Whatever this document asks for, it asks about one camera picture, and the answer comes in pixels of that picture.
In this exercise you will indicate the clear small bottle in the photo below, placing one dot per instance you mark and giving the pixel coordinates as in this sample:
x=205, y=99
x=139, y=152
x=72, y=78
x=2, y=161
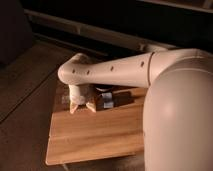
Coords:
x=65, y=99

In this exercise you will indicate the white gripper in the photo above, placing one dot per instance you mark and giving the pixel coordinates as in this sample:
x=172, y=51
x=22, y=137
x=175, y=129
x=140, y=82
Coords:
x=80, y=95

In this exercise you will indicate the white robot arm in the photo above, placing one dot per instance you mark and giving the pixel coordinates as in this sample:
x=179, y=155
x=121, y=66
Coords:
x=178, y=107

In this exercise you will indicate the wooden board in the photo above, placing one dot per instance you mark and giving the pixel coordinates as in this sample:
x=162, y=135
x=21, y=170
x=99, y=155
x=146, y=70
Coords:
x=107, y=133

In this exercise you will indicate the dark ceramic bowl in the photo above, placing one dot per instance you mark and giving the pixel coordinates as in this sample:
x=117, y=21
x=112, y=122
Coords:
x=104, y=88

